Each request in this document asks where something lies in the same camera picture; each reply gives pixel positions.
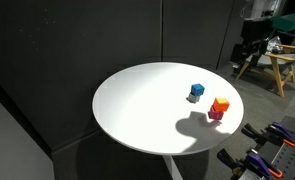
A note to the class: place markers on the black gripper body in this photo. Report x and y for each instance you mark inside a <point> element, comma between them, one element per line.
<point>255,30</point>

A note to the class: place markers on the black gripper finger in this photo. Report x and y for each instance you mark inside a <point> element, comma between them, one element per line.
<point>260,48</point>
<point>240,53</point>

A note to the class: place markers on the orange block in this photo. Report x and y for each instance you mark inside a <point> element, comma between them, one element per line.
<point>221,104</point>

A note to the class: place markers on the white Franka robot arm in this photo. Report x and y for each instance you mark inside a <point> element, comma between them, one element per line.
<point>262,8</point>

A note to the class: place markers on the blue block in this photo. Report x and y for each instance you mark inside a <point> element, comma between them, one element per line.
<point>197,89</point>

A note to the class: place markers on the grey block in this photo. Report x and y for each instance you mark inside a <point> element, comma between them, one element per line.
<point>193,98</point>

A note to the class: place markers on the mulberry pink block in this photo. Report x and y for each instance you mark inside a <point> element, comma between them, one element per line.
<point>215,115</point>

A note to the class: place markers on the crumpled clear plastic bag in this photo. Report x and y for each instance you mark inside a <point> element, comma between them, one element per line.
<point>274,45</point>

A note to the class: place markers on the wooden armchair grey cushion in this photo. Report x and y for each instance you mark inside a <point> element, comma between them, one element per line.
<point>280,63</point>

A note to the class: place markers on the purple orange spring clamp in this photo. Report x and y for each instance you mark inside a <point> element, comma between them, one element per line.
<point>257,163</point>
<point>280,133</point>

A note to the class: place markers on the green wrist camera housing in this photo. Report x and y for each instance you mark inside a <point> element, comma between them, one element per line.
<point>290,21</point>

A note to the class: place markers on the white table pedestal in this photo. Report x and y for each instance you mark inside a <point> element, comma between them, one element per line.
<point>173,168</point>

